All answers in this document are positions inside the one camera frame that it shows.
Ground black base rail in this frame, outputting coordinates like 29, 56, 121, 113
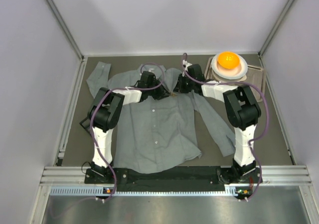
84, 166, 260, 191

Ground grey button-up shirt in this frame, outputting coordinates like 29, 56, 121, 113
87, 62, 235, 174

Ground grey slotted cable duct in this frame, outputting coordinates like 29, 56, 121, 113
49, 186, 248, 197

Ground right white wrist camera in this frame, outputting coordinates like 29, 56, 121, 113
182, 60, 192, 70

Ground orange bowl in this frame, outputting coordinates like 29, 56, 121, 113
217, 51, 240, 69

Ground black open jewelry box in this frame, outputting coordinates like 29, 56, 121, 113
79, 117, 90, 133

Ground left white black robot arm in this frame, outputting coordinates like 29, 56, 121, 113
84, 71, 170, 184

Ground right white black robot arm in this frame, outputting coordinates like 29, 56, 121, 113
175, 60, 261, 184

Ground metal tray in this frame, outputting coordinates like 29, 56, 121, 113
204, 56, 266, 94

